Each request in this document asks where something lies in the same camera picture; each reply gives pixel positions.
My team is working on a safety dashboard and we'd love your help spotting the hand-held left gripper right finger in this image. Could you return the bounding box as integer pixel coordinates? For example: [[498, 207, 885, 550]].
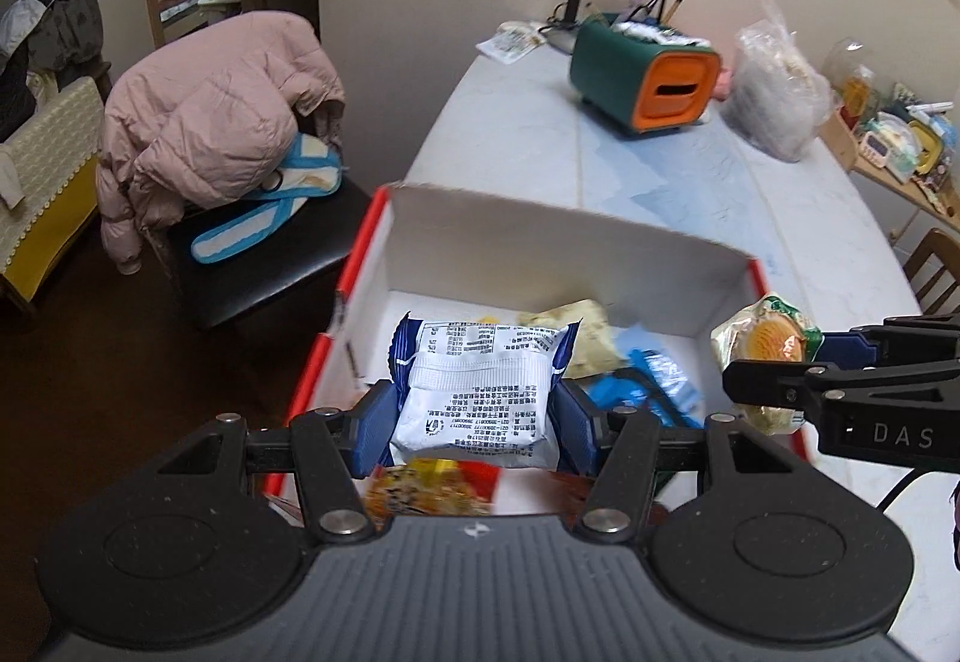
[[551, 378, 815, 543]]

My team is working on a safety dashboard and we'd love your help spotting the cream cover yellow sofa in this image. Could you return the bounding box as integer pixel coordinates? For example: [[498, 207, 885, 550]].
[[0, 75, 106, 303]]

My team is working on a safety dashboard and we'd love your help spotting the green orange tissue box organizer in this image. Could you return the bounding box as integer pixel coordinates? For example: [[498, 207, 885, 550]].
[[568, 13, 722, 138]]

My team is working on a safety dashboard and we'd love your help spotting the yellow liquid bottle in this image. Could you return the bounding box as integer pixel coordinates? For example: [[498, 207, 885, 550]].
[[844, 77, 878, 130]]

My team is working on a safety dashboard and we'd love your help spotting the clear plastic bag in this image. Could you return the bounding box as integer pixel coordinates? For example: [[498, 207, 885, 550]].
[[720, 0, 835, 164]]

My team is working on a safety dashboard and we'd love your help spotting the wooden spindle chair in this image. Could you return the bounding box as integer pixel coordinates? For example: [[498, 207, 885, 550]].
[[902, 228, 960, 318]]

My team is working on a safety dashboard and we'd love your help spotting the blue white snack packet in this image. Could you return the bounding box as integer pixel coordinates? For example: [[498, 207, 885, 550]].
[[386, 311, 582, 469]]

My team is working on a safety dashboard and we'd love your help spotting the pile of dark clothes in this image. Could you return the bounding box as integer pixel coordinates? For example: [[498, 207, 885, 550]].
[[30, 0, 102, 93]]

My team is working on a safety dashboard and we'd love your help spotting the printed paper packet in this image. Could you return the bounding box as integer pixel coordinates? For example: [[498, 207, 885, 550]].
[[476, 20, 552, 65]]

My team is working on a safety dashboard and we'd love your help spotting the yellow green tissue box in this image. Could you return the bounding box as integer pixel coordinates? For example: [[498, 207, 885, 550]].
[[907, 120, 957, 183]]

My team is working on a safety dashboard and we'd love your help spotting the black seat chair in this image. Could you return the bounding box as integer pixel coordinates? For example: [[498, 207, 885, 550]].
[[142, 167, 376, 333]]

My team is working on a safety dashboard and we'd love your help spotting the pale yellow snack packet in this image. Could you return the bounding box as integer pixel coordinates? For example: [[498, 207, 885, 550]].
[[517, 299, 622, 379]]

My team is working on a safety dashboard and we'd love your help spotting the soft tissue pack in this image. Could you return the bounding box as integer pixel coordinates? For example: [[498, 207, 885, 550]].
[[874, 110, 923, 179]]

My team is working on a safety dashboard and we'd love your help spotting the red white cardboard box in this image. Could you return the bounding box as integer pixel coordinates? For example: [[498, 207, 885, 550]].
[[259, 182, 818, 528]]

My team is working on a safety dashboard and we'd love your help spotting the beige cloth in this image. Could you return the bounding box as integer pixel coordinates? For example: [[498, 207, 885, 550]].
[[0, 155, 27, 209]]

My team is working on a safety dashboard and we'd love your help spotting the black cloth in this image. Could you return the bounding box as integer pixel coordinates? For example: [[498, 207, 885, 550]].
[[0, 39, 38, 142]]

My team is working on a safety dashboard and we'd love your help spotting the white cabinet wooden top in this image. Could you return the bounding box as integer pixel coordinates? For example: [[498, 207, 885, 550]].
[[817, 107, 960, 258]]

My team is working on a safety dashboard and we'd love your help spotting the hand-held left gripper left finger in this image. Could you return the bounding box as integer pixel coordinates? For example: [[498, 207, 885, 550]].
[[154, 378, 398, 543]]

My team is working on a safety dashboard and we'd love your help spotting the blue trimmed white cloth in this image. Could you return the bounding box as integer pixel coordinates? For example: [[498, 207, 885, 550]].
[[190, 133, 347, 267]]

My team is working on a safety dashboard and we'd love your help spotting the bright blue snack packet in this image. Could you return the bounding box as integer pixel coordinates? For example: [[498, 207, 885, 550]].
[[585, 347, 706, 429]]

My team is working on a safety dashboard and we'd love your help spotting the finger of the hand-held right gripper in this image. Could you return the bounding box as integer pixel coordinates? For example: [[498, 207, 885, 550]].
[[722, 358, 826, 423], [817, 313, 960, 369]]

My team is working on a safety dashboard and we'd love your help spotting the clear glass dome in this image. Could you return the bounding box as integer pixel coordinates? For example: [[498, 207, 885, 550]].
[[821, 38, 878, 108]]

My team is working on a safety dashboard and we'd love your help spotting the orange pastry clear packet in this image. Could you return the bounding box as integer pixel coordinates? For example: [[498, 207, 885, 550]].
[[710, 293, 824, 436]]

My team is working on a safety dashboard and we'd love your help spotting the black cable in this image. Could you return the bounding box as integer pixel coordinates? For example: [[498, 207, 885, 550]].
[[874, 471, 931, 513]]

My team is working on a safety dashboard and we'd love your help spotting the red yellow snack bag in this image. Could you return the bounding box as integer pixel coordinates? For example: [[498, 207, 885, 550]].
[[364, 458, 502, 532]]

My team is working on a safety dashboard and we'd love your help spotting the pink puffer jacket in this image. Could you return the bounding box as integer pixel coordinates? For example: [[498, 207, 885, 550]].
[[96, 11, 347, 274]]

